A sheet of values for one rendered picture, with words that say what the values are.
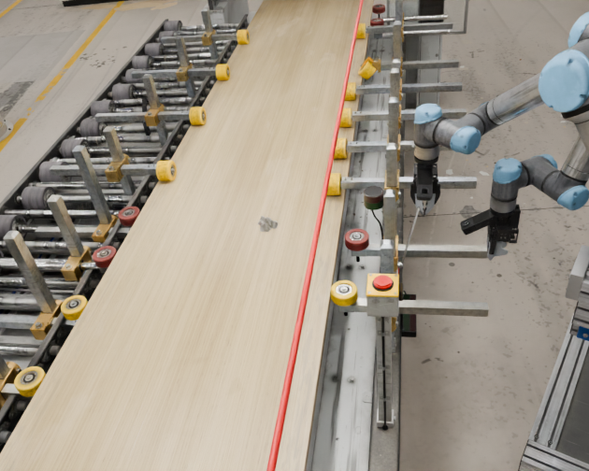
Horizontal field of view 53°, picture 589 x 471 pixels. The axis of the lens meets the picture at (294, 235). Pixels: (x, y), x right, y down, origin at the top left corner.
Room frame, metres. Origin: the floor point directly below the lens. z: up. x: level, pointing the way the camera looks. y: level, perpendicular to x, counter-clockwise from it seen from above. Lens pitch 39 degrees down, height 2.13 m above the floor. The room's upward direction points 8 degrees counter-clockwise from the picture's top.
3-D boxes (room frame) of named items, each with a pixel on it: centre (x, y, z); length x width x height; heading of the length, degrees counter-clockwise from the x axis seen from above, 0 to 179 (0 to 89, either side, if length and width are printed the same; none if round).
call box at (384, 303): (0.93, -0.18, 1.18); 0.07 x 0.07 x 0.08; 76
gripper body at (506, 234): (1.39, -0.64, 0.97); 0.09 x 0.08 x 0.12; 76
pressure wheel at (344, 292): (1.25, -0.12, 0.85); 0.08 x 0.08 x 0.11
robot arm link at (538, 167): (1.40, -0.74, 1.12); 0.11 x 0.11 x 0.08; 18
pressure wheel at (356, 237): (1.49, -0.20, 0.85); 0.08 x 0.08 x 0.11
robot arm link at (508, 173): (1.39, -0.64, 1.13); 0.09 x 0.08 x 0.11; 108
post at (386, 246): (1.19, -0.24, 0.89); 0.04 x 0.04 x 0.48; 76
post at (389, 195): (1.43, -0.30, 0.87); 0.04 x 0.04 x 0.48; 76
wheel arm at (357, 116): (2.19, -0.52, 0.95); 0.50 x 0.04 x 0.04; 76
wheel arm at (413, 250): (1.45, -0.39, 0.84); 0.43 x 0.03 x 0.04; 76
